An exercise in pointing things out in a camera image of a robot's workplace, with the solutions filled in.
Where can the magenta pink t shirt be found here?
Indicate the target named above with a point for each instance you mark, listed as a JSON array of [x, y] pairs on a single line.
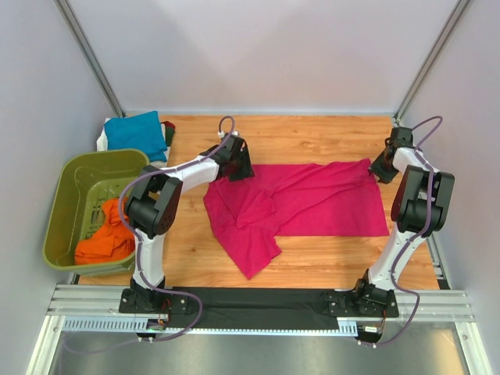
[[338, 199]]

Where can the right aluminium corner post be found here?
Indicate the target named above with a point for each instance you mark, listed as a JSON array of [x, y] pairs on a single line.
[[453, 20]]

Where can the folded white t shirt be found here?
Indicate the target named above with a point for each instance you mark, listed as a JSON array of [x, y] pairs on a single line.
[[102, 145]]

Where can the black cloth strip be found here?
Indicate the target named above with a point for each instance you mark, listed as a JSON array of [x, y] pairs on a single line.
[[264, 308]]

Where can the olive green plastic basket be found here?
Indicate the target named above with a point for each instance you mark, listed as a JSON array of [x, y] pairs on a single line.
[[85, 184]]

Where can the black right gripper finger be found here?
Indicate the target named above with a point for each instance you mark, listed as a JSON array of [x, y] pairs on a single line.
[[386, 177], [378, 167]]

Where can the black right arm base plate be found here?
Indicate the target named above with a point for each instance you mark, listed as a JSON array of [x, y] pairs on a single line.
[[352, 304]]

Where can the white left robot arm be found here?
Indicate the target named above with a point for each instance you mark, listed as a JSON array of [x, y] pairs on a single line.
[[151, 210]]

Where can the left aluminium corner post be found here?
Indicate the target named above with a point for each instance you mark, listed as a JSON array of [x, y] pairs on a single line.
[[71, 20]]

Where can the aluminium front rail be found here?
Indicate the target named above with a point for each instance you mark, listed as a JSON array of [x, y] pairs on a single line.
[[103, 300]]

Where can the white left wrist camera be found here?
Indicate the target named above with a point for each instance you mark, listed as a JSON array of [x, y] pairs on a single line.
[[222, 134]]

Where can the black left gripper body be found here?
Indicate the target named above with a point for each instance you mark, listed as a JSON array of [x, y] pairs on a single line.
[[233, 160]]

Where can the orange t shirt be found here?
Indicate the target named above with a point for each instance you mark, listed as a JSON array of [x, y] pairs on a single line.
[[110, 243]]

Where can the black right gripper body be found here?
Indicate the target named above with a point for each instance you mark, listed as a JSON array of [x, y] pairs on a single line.
[[387, 167]]

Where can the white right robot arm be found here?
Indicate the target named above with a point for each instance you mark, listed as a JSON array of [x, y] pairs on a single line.
[[420, 208]]

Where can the folded dark red t shirt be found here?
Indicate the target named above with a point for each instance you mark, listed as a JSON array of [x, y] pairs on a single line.
[[168, 125]]

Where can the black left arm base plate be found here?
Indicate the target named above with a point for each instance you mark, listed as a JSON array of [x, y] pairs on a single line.
[[144, 301]]

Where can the slotted grey cable duct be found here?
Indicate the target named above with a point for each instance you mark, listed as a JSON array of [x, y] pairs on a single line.
[[73, 324]]

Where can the folded blue t shirt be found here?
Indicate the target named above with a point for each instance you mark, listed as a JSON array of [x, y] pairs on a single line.
[[142, 132]]

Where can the aluminium corner post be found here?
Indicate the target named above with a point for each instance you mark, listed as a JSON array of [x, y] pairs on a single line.
[[453, 20], [71, 20]]

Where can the folded dark green t shirt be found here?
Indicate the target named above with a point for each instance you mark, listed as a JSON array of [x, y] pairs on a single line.
[[169, 134]]

